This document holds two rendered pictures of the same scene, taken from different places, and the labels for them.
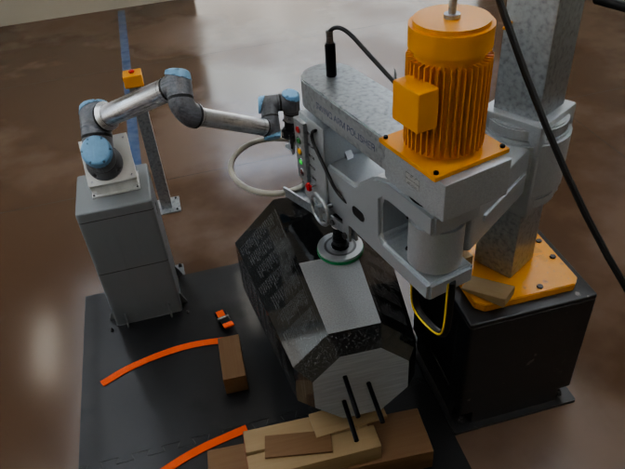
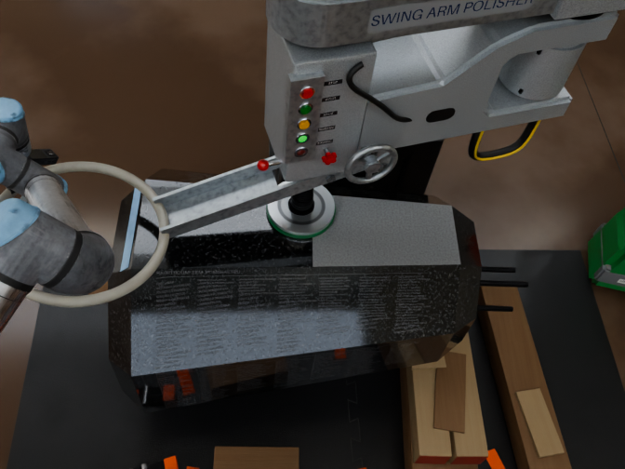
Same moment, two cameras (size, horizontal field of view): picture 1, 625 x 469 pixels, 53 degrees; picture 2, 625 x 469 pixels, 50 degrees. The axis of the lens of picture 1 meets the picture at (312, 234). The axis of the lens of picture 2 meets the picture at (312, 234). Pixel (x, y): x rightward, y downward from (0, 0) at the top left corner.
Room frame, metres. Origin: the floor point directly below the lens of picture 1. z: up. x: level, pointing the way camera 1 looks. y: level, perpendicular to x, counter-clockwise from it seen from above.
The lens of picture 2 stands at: (2.13, 1.11, 2.54)
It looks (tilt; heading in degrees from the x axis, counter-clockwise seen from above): 56 degrees down; 272
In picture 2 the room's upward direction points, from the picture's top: 8 degrees clockwise
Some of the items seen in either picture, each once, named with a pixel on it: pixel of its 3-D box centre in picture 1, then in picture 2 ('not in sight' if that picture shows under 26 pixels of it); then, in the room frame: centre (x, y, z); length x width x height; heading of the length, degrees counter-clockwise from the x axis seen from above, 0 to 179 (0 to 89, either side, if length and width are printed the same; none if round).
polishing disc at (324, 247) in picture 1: (339, 246); (300, 206); (2.22, -0.12, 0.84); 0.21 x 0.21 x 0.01
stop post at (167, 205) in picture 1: (150, 144); not in sight; (3.87, 1.08, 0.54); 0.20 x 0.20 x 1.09; 12
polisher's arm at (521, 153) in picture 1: (498, 171); not in sight; (1.96, -0.73, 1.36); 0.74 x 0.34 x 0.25; 137
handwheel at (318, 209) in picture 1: (326, 206); (366, 154); (2.06, -0.07, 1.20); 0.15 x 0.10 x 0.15; 27
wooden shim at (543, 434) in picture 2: not in sight; (538, 422); (1.21, 0.15, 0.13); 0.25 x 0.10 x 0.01; 110
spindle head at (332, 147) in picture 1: (345, 167); (343, 91); (2.15, -0.16, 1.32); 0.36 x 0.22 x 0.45; 27
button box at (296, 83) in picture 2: (302, 150); (301, 119); (2.23, 0.01, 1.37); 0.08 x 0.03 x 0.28; 27
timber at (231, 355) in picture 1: (232, 363); (256, 468); (2.23, 0.49, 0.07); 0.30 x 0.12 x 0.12; 9
